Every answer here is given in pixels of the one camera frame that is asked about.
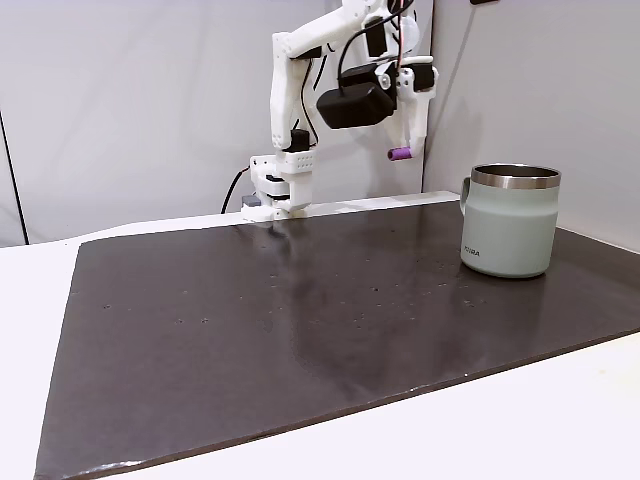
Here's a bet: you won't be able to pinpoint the sage green steel mug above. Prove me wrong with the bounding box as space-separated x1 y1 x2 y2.
458 163 562 280

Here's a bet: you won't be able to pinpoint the black rectangular table mat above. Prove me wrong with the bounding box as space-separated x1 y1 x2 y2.
33 199 640 480

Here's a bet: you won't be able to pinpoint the red white servo wires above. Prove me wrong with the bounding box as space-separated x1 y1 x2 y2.
387 0 412 67

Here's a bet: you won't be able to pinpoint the black oval camera box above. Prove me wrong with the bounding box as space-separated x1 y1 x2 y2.
316 64 397 132

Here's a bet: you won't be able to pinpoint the black base power cable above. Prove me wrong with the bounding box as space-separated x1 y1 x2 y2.
221 168 252 215

